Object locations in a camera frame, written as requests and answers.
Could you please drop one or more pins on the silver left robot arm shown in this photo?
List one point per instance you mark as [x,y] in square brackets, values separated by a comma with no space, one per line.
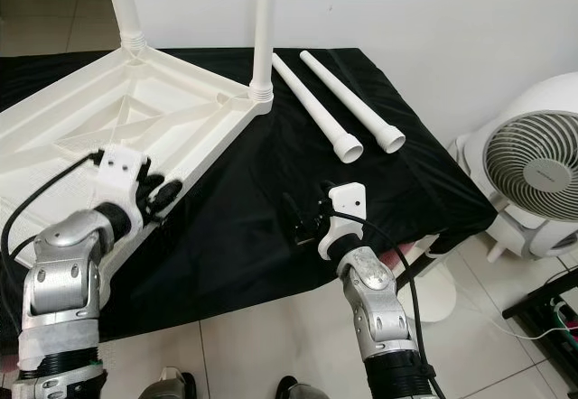
[63,273]

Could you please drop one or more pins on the black table cloth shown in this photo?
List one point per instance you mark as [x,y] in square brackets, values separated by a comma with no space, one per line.
[253,264]

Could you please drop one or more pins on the black plastic floor crate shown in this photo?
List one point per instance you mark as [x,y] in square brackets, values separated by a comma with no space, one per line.
[546,318]

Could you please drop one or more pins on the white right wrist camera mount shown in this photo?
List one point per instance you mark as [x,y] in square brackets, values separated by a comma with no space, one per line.
[348,202]

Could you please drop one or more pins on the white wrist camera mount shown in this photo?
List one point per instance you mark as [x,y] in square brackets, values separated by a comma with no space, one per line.
[117,178]
[348,202]

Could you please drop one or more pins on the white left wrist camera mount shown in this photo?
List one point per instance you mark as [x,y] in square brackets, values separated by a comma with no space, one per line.
[117,178]

